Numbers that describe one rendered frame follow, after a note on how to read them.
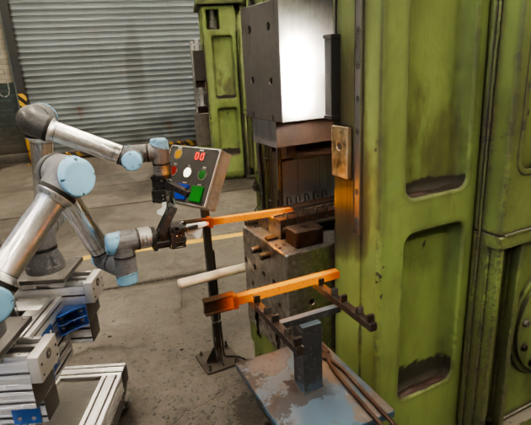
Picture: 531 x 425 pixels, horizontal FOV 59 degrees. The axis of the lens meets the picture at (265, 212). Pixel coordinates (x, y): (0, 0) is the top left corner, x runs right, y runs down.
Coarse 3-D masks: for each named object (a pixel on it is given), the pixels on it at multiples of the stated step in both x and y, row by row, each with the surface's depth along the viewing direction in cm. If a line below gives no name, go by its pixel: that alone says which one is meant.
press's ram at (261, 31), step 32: (288, 0) 152; (320, 0) 157; (256, 32) 167; (288, 32) 155; (320, 32) 160; (256, 64) 172; (288, 64) 158; (320, 64) 163; (256, 96) 177; (288, 96) 161; (320, 96) 167
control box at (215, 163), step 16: (176, 160) 229; (192, 160) 222; (208, 160) 216; (224, 160) 217; (176, 176) 226; (192, 176) 220; (208, 176) 214; (224, 176) 218; (208, 192) 212; (208, 208) 213
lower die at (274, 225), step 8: (312, 200) 206; (320, 200) 202; (328, 200) 198; (272, 208) 197; (320, 208) 190; (328, 208) 189; (280, 216) 183; (288, 216) 183; (296, 216) 182; (304, 216) 183; (312, 216) 184; (320, 216) 186; (264, 224) 192; (272, 224) 185; (280, 224) 179; (328, 224) 189; (272, 232) 186; (280, 232) 180
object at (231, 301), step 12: (312, 276) 141; (324, 276) 141; (336, 276) 143; (264, 288) 134; (276, 288) 135; (288, 288) 136; (204, 300) 127; (216, 300) 127; (228, 300) 130; (240, 300) 131; (252, 300) 132; (204, 312) 129; (216, 312) 129
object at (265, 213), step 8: (280, 208) 187; (288, 208) 186; (208, 216) 174; (224, 216) 176; (232, 216) 176; (240, 216) 177; (248, 216) 179; (256, 216) 180; (264, 216) 182; (272, 216) 184; (208, 224) 173; (216, 224) 173
